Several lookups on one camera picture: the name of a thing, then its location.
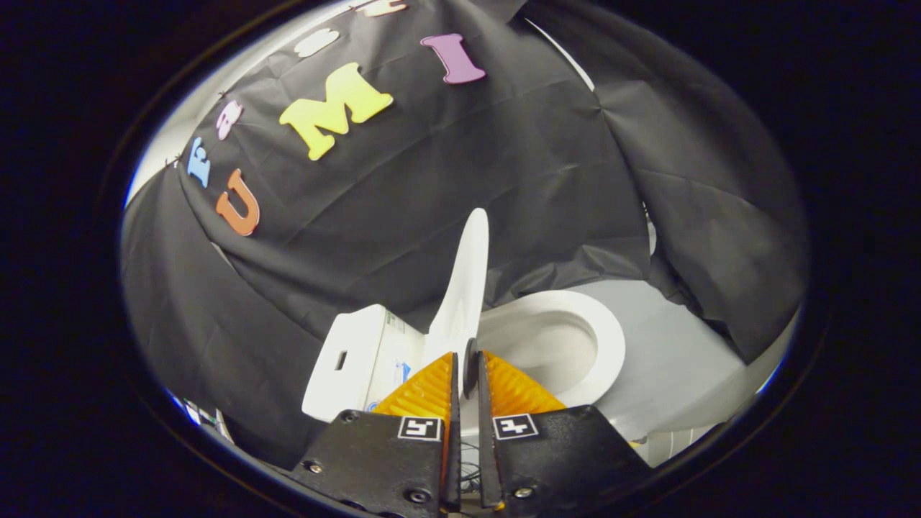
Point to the white toilet lid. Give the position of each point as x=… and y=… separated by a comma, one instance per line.
x=464, y=288

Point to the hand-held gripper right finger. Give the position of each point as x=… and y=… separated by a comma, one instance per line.
x=561, y=460

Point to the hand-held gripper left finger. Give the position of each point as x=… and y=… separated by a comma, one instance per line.
x=381, y=460

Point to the white toilet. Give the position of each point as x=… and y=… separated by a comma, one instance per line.
x=575, y=313

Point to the black backdrop cloth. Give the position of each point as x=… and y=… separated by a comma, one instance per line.
x=432, y=201

